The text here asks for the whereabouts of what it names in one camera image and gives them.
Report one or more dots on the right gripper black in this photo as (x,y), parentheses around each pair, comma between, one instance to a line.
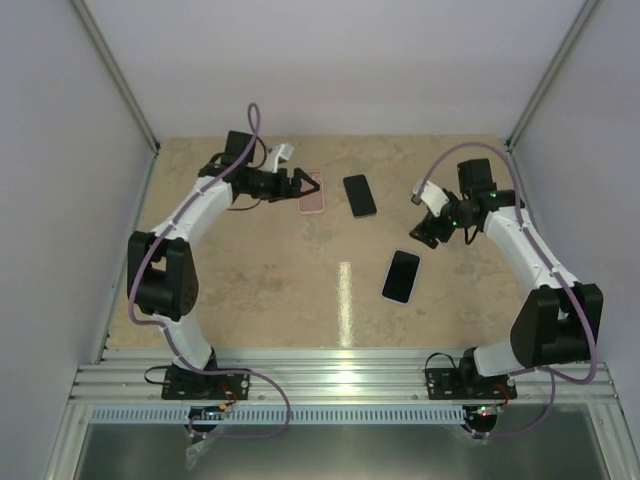
(426,227)

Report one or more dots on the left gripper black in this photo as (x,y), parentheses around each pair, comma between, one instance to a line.
(294,186)

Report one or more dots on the pink phone case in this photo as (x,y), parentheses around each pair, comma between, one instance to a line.
(313,203)

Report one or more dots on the black smartphone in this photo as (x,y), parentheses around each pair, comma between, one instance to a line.
(359,196)

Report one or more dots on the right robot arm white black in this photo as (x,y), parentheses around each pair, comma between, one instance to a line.
(559,320)

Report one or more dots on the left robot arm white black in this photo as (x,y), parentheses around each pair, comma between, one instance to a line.
(162,282)

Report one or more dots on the black phone in lilac case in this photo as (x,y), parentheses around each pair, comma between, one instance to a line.
(401,277)

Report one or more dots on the right controller board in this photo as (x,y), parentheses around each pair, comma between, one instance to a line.
(486,410)

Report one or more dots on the controller board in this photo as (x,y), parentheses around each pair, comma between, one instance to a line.
(218,412)
(486,410)

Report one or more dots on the left controller board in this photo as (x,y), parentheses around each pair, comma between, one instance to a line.
(218,412)

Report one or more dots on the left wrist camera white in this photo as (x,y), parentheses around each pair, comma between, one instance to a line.
(278,156)

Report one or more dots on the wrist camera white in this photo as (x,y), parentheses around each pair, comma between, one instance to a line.
(431,195)
(278,156)

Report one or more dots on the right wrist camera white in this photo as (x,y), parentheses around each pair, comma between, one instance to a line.
(431,195)

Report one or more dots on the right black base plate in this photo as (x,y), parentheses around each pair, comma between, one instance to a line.
(454,384)

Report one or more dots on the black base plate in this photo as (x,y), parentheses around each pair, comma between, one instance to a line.
(235,382)
(454,384)

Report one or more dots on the left aluminium corner post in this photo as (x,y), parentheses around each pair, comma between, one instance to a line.
(104,52)

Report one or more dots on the aluminium corner post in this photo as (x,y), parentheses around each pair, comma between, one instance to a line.
(104,52)
(570,40)

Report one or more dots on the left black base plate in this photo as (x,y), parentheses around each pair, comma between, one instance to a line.
(235,382)

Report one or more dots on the aluminium rail frame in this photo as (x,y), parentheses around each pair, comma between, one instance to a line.
(297,298)

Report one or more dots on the right aluminium corner post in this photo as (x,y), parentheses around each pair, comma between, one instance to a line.
(570,40)

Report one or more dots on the grey slotted cable duct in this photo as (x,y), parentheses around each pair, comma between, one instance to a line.
(278,415)

